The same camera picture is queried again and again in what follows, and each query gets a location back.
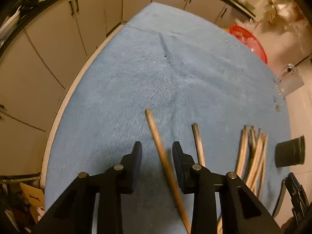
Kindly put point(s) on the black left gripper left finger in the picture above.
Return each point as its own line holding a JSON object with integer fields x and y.
{"x": 92, "y": 204}

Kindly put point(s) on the red plastic basin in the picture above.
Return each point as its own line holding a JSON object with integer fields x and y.
{"x": 248, "y": 39}

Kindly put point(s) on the black chopstick holder cup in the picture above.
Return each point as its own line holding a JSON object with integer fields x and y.
{"x": 290, "y": 153}

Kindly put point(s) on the wooden chopstick bundle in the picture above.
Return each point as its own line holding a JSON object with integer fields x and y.
{"x": 260, "y": 172}
{"x": 255, "y": 163}
{"x": 242, "y": 152}

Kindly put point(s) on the lower kitchen cabinets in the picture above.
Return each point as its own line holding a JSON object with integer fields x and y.
{"x": 45, "y": 44}

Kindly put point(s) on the blue towel mat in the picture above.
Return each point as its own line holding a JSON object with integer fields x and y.
{"x": 186, "y": 70}

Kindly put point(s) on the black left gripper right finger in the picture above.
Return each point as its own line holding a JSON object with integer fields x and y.
{"x": 241, "y": 211}

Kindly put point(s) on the clear glass mug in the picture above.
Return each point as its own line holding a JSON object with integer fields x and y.
{"x": 289, "y": 80}

